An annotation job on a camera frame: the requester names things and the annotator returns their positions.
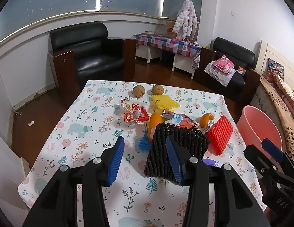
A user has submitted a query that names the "pink plastic bucket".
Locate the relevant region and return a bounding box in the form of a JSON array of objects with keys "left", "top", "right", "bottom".
[{"left": 236, "top": 106, "right": 283, "bottom": 159}]

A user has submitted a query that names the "orange peel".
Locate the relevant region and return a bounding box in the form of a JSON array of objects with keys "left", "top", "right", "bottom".
[
  {"left": 147, "top": 113, "right": 163, "bottom": 141},
  {"left": 199, "top": 113, "right": 215, "bottom": 127}
]

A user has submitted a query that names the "bed with brown blanket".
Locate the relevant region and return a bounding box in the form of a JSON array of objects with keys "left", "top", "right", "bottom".
[{"left": 259, "top": 77, "right": 294, "bottom": 159}]

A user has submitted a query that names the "white side table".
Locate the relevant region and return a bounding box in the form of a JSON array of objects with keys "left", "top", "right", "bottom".
[{"left": 135, "top": 44, "right": 197, "bottom": 78}]

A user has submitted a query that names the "window with grey blind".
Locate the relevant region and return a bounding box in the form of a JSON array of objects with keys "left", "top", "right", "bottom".
[{"left": 0, "top": 0, "right": 204, "bottom": 43}]

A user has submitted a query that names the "floral bear print tablecloth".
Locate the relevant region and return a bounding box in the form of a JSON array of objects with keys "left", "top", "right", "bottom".
[{"left": 18, "top": 80, "right": 266, "bottom": 227}]

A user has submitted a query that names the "colourful printed pillow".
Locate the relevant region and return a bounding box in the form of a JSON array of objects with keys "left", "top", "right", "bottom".
[{"left": 267, "top": 58, "right": 285, "bottom": 81}]

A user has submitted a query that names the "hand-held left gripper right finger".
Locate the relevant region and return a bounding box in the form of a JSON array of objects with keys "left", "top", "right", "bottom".
[{"left": 166, "top": 135, "right": 272, "bottom": 227}]

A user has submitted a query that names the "yellow foam fruit net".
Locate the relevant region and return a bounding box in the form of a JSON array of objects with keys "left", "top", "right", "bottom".
[{"left": 150, "top": 95, "right": 180, "bottom": 113}]

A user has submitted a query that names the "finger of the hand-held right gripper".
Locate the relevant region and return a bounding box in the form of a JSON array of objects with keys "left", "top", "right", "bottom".
[
  {"left": 244, "top": 144, "right": 292, "bottom": 190},
  {"left": 262, "top": 138, "right": 294, "bottom": 185}
]

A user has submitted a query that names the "white bed headboard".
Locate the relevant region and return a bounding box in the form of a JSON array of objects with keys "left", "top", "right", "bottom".
[{"left": 256, "top": 40, "right": 294, "bottom": 86}]

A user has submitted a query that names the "black leather armchair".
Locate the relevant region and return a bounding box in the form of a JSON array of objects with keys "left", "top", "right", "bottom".
[
  {"left": 48, "top": 22, "right": 137, "bottom": 107},
  {"left": 193, "top": 37, "right": 261, "bottom": 101}
]

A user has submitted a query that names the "pastel puffer jacket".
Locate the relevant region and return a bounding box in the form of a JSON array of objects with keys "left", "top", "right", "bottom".
[{"left": 173, "top": 0, "right": 199, "bottom": 40}]

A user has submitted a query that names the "black foam fruit net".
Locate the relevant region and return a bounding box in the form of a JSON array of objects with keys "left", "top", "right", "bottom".
[{"left": 144, "top": 122, "right": 210, "bottom": 186}]

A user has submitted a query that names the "red and white snack wrapper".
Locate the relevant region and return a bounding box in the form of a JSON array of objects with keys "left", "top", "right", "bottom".
[{"left": 121, "top": 99, "right": 150, "bottom": 125}]

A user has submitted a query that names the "white folded cloth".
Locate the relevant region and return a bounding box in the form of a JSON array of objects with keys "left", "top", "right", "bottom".
[{"left": 204, "top": 61, "right": 237, "bottom": 87}]

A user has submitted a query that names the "blue foam fruit net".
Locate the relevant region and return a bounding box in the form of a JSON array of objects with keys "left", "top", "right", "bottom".
[{"left": 138, "top": 132, "right": 152, "bottom": 150}]

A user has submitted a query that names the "checked patchwork table cover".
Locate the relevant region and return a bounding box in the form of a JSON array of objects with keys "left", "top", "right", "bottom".
[{"left": 133, "top": 33, "right": 202, "bottom": 70}]

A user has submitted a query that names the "white quilted mattress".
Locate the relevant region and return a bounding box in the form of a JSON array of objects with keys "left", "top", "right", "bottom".
[{"left": 250, "top": 85, "right": 264, "bottom": 110}]

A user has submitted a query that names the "pink folded towel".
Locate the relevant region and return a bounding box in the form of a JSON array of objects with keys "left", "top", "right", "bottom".
[{"left": 212, "top": 55, "right": 235, "bottom": 74}]

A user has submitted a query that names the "red foam fruit net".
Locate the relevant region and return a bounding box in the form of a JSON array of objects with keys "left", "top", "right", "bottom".
[{"left": 207, "top": 116, "right": 234, "bottom": 156}]

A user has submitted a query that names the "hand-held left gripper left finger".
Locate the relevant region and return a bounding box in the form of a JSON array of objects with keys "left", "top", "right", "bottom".
[{"left": 22, "top": 136, "right": 125, "bottom": 227}]

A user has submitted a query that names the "white board panel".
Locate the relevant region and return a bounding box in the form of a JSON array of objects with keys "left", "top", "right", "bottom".
[{"left": 0, "top": 130, "right": 30, "bottom": 211}]

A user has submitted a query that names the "crumpled colourful wrapper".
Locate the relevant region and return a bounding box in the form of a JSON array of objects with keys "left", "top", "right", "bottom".
[{"left": 161, "top": 110, "right": 200, "bottom": 130}]

